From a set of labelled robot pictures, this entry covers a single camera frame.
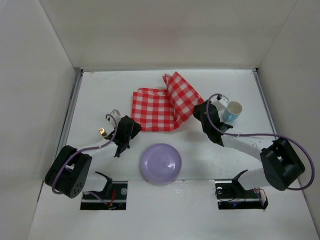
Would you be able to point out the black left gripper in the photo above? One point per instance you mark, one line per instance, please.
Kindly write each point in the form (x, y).
(132, 127)

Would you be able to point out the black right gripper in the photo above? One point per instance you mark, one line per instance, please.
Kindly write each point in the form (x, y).
(202, 113)

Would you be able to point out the gold fork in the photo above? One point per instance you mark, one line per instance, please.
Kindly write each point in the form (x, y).
(103, 133)

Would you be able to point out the light blue mug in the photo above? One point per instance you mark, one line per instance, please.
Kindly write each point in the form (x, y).
(232, 111)

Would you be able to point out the red white checkered cloth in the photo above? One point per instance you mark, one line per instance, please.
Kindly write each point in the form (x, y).
(165, 110)

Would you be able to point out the purple plastic plate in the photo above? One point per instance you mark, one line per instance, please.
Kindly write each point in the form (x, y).
(160, 163)

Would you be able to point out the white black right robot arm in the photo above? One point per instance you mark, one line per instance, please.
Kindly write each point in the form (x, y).
(281, 165)

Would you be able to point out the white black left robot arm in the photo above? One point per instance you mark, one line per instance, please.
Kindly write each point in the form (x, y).
(71, 167)

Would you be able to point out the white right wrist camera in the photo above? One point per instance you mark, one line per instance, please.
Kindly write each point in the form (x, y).
(221, 102)

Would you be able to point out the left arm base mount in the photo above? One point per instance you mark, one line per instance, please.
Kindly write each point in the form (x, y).
(101, 192)

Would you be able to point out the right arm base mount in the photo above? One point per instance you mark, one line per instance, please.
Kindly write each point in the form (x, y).
(232, 196)

